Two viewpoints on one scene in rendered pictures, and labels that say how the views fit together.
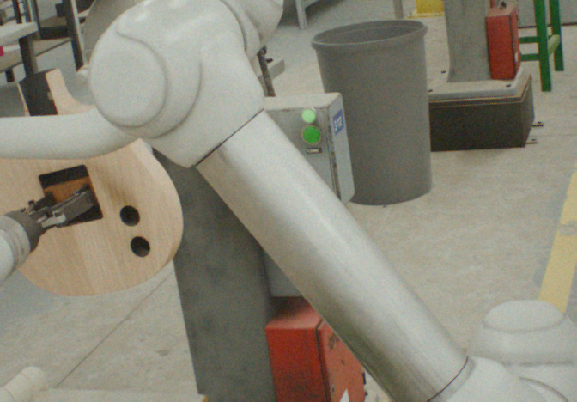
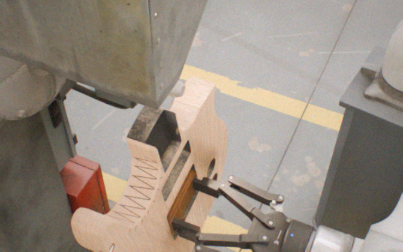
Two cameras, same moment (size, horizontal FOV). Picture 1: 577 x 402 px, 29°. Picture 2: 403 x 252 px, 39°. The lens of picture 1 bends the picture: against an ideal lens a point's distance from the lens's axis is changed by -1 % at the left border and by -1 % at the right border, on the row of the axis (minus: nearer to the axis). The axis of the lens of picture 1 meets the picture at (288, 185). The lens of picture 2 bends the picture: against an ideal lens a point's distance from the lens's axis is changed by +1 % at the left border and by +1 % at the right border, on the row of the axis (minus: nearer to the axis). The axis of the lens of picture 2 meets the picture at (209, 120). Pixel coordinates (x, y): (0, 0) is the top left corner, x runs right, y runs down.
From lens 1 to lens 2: 203 cm
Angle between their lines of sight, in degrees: 75
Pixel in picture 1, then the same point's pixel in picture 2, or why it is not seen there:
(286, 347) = (88, 194)
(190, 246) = (15, 200)
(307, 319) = (81, 168)
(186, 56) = not seen: outside the picture
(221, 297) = (41, 210)
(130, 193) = (213, 150)
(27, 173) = (160, 225)
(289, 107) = not seen: hidden behind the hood
